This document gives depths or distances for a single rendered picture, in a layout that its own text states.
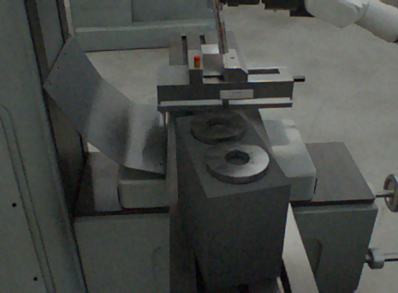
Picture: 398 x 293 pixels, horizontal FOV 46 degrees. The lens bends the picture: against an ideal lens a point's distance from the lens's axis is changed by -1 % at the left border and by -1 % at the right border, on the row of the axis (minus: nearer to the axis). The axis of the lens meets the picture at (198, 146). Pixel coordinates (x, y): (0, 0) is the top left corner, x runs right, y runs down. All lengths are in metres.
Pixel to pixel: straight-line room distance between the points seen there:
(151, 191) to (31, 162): 0.29
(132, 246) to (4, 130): 0.46
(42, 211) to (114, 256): 0.26
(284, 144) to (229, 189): 0.66
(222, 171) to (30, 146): 0.53
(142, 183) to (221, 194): 0.54
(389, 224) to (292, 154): 1.20
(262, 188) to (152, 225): 0.62
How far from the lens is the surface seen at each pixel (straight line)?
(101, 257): 1.31
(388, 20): 1.13
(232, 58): 1.23
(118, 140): 1.16
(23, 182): 1.11
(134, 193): 1.16
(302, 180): 1.19
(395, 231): 2.34
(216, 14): 1.08
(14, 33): 0.97
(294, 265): 0.80
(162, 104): 1.20
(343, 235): 1.33
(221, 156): 0.67
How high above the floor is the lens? 1.51
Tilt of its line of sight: 33 degrees down
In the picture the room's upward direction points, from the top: 1 degrees counter-clockwise
